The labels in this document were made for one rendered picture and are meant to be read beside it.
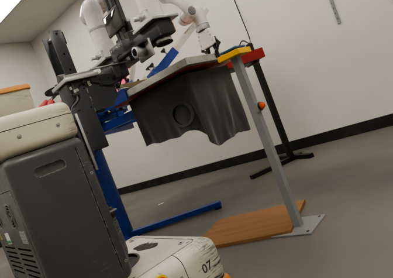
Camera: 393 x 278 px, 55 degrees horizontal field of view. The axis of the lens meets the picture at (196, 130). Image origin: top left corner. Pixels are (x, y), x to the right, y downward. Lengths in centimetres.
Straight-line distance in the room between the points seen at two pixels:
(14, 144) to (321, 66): 328
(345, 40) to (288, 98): 82
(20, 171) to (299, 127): 339
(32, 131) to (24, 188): 17
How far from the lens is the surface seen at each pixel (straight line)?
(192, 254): 141
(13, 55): 710
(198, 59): 200
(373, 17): 388
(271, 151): 194
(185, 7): 210
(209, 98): 211
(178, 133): 215
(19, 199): 121
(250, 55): 347
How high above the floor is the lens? 70
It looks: 1 degrees down
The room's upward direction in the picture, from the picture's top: 21 degrees counter-clockwise
